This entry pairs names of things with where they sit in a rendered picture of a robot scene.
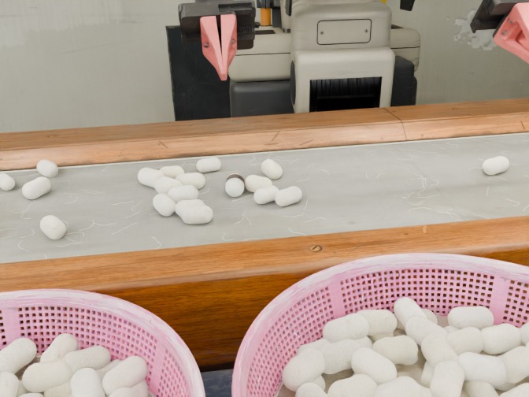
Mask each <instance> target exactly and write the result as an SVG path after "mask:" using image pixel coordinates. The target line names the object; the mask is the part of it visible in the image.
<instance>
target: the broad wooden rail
mask: <svg viewBox="0 0 529 397"><path fill-rule="evenodd" d="M527 132H529V98H511V99H499V100H487V101H475V102H452V103H440V104H428V105H416V106H393V107H381V108H370V109H347V110H335V111H323V112H311V113H288V114H276V115H264V116H252V117H229V118H217V119H204V120H192V121H169V122H157V123H147V124H123V125H111V126H99V127H87V128H64V129H52V130H40V131H28V132H5V133H0V172H5V171H16V170H26V169H37V164H38V163H39V161H41V160H48V161H51V162H53V163H54V164H56V165H57V167H69V166H80V165H100V164H111V163H122V162H133V161H153V160H165V159H175V158H196V157H207V156H217V155H229V154H249V153H260V152H271V151H282V150H303V149H313V148H325V147H345V146H356V145H367V144H377V143H398V142H409V141H420V140H431V139H452V138H463V137H473V136H485V135H505V134H516V133H527Z"/></svg>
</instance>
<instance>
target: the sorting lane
mask: <svg viewBox="0 0 529 397"><path fill-rule="evenodd" d="M498 156H503V157H505V158H507V159H508V160H509V167H508V169H507V170H506V171H504V172H502V173H497V174H494V175H488V174H486V173H485V172H484V171H483V163H484V162H485V160H487V159H490V158H496V157H498ZM212 157H215V158H218V159H219V160H220V163H221V166H220V168H219V169H218V170H217V171H213V172H208V173H201V174H202V175H203V176H204V177H205V185H204V186H203V187H202V188H201V189H198V197H197V199H200V200H202V201H203V202H204V203H205V205H206V206H208V207H210V208H211V209H212V211H213V218H212V220H211V221H210V222H208V223H205V224H186V223H185V222H183V220H182V217H180V216H179V215H178V214H177V213H176V212H174V213H173V214H172V215H170V216H163V215H161V214H160V213H159V212H158V211H157V210H156V209H155V208H154V205H153V200H154V197H155V196H156V195H157V194H159V193H158V192H157V191H156V189H155V188H154V187H150V186H146V185H143V184H141V183H140V182H139V180H138V173H139V170H140V169H143V168H151V169H156V170H160V169H161V168H163V167H166V166H180V167H181V168H182V169H183V171H184V173H200V172H199V171H198V170H197V167H196V165H197V162H198V161H199V160H200V159H204V158H212ZM267 159H271V160H273V161H274V162H276V163H277V164H279V165H280V166H281V168H282V170H283V172H282V175H281V177H280V178H278V179H276V180H272V179H270V178H269V179H270V181H271V182H272V185H274V186H276V187H277V188H278V189H279V191H280V190H283V189H286V188H289V187H292V186H295V187H299V188H300V189H301V192H302V197H301V200H300V201H298V202H296V203H292V204H290V205H288V206H279V205H278V204H277V203H276V201H275V200H274V201H271V202H267V203H265V204H258V203H256V202H255V200H254V198H253V195H254V192H252V191H248V190H247V189H246V187H245V189H244V191H243V193H242V194H241V195H240V196H238V197H231V196H230V195H229V194H228V193H227V192H226V190H225V181H226V179H227V178H228V176H229V175H230V174H232V173H238V174H240V175H241V176H242V177H243V179H244V181H245V179H246V178H247V177H248V176H250V175H256V176H263V177H267V176H266V175H265V174H264V173H263V172H262V171H261V164H262V163H263V161H265V160H267ZM1 173H5V174H7V175H9V176H10V177H12V178H13V179H14V181H15V186H14V188H13V189H12V190H9V191H5V190H3V189H1V188H0V263H7V262H23V261H32V260H41V259H50V258H67V257H75V256H84V255H93V254H110V253H119V252H128V251H137V250H153V249H162V248H171V247H188V246H197V245H206V244H214V243H231V242H240V241H249V240H258V239H274V238H283V237H292V236H309V235H318V234H327V233H336V232H352V231H361V230H370V229H379V228H396V227H405V226H413V225H422V224H439V223H448V222H457V221H473V220H482V219H491V218H500V217H517V216H526V215H529V132H527V133H516V134H505V135H485V136H473V137H463V138H452V139H431V140H420V141H409V142H398V143H377V144H367V145H356V146H345V147H325V148H313V149H303V150H282V151H271V152H260V153H249V154H229V155H217V156H207V157H196V158H175V159H165V160H153V161H133V162H122V163H111V164H100V165H80V166H69V167H58V173H57V175H56V176H54V177H51V178H49V177H46V176H44V175H42V174H41V173H39V172H38V170H37V169H26V170H16V171H5V172H0V174H1ZM38 177H46V178H47V179H48V180H49V181H50V182H51V189H50V191H49V192H48V193H46V194H44V195H41V196H39V197H38V198H36V199H28V198H25V197H24V195H23V193H22V188H23V186H24V185H25V184H26V183H27V182H30V181H33V180H34V179H36V178H38ZM267 178H268V177H267ZM49 215H52V216H55V217H57V218H58V219H59V220H60V221H61V222H63V224H64V225H65V228H66V232H65V234H64V235H63V236H62V237H61V238H60V239H51V238H49V237H48V236H47V235H46V234H45V233H44V232H43V231H42V230H41V228H40V221H41V220H42V219H43V218H44V217H45V216H49Z"/></svg>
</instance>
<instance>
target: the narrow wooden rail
mask: <svg viewBox="0 0 529 397"><path fill-rule="evenodd" d="M411 253H436V254H459V255H467V256H474V257H480V258H489V259H494V260H499V261H503V262H510V263H514V264H517V265H524V266H527V267H529V215H526V216H517V217H500V218H491V219H482V220H473V221H457V222H448V223H439V224H422V225H413V226H405V227H396V228H379V229H370V230H361V231H352V232H336V233H327V234H318V235H309V236H292V237H283V238H274V239H258V240H249V241H240V242H231V243H214V244H206V245H197V246H188V247H171V248H162V249H153V250H137V251H128V252H119V253H110V254H93V255H84V256H75V257H67V258H50V259H41V260H32V261H23V262H7V263H0V292H6V291H20V290H31V289H67V290H77V291H89V292H95V293H99V294H103V295H109V296H112V297H115V298H119V299H123V300H125V301H128V302H131V303H133V304H135V305H137V306H140V307H142V308H143V309H145V310H148V311H150V312H151V313H152V314H154V315H156V316H158V317H159V318H160V319H161V320H163V321H164V322H165V323H166V324H168V325H169V326H170V327H171V328H172V329H173V330H174V331H175V332H176V333H177V334H178V335H179V337H180V338H181V339H182V340H183V342H184V343H185V344H186V345H187V347H188V348H189V350H190V351H191V353H192V355H193V356H194V359H195V361H196V363H197V365H198V368H199V371H200V373H204V372H210V371H217V370H225V369H234V365H235V359H236V357H237V353H238V351H239V348H240V346H241V343H242V341H243V339H244V337H245V335H246V333H247V331H248V329H249V328H250V326H251V325H252V324H253V322H254V320H255V319H256V318H257V316H258V315H259V314H260V312H261V311H262V310H263V309H264V308H265V307H266V306H267V305H268V304H269V303H270V302H271V301H272V300H273V299H274V298H275V297H277V296H278V295H280V294H281V293H282V292H283V291H285V290H287V289H288V288H289V287H291V286H292V285H294V284H296V283H297V282H299V281H300V280H303V279H305V278H306V277H308V276H311V275H313V274H314V273H318V272H319V271H322V270H324V269H328V268H331V267H332V266H336V265H340V264H342V263H346V262H351V261H355V260H359V259H362V258H370V257H376V256H382V255H388V254H411Z"/></svg>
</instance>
